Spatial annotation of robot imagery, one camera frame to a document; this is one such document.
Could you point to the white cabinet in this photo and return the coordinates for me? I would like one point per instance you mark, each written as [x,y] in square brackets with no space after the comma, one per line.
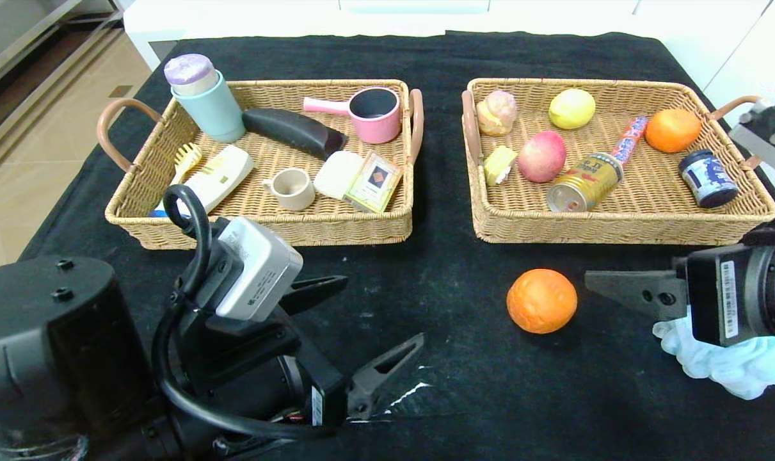
[163,25]

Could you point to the orange candy tube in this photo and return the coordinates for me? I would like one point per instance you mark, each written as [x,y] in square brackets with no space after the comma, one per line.
[630,137]

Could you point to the yellow lemon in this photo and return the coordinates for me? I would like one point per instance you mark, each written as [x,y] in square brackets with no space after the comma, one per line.
[571,109]

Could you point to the light blue bath pouf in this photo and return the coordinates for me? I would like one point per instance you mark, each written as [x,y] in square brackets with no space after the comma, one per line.
[745,368]

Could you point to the teal plastic cup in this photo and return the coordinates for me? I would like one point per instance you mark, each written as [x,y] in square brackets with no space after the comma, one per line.
[215,114]

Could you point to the yellow drink can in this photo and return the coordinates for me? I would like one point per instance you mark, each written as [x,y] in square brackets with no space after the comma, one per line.
[585,182]

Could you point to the small beige cup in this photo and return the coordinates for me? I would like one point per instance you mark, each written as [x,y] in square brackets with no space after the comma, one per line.
[294,192]

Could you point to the yellow green brush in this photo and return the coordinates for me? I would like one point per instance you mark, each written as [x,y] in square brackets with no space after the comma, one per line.
[187,160]

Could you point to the purple capped beige bottle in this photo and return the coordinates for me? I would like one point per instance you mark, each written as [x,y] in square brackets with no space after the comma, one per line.
[190,69]

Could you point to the white shampoo bottle blue cap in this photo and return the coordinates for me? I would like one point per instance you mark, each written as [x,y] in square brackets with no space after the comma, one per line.
[224,173]

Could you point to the dark eggplant shaped object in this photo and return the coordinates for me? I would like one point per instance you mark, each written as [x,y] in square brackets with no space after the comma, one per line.
[290,130]

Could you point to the orange fruit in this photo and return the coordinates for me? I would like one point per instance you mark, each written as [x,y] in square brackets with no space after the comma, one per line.
[672,130]
[542,301]

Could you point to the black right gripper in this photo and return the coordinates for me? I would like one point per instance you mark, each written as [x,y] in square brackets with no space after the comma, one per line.
[719,294]

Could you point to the grey metal cabinet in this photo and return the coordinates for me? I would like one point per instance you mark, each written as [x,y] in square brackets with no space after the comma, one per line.
[22,32]

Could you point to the cream soap bar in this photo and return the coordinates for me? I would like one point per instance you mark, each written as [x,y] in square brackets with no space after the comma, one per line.
[333,176]

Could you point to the yellow cake slice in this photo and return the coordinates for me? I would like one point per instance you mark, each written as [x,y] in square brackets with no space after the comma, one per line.
[500,165]

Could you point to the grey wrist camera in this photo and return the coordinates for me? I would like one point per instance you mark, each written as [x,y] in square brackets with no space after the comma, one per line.
[771,128]
[259,275]

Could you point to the pink frosted pastry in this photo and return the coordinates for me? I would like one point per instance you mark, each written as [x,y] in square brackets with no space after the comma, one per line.
[497,113]

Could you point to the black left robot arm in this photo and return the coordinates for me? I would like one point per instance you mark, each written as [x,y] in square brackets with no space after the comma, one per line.
[48,352]

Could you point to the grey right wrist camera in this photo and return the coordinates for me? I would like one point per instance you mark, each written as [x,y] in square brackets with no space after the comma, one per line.
[771,128]

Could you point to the printed card box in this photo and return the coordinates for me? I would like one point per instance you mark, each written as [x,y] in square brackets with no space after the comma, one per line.
[374,182]

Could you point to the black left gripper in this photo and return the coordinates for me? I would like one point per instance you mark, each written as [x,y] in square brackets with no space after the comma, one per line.
[324,390]

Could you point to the brass floor socket cover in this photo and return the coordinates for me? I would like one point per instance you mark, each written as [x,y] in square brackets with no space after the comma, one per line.
[122,91]

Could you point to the pink peach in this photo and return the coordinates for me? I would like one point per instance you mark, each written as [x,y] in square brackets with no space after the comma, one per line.
[542,157]

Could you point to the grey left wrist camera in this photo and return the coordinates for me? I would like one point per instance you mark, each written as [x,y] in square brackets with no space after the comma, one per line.
[259,275]

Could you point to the pink toy saucepan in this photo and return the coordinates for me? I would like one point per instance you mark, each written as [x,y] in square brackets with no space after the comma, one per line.
[376,123]

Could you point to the dark blue printed jar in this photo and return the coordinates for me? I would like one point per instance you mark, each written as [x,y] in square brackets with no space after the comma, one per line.
[707,179]

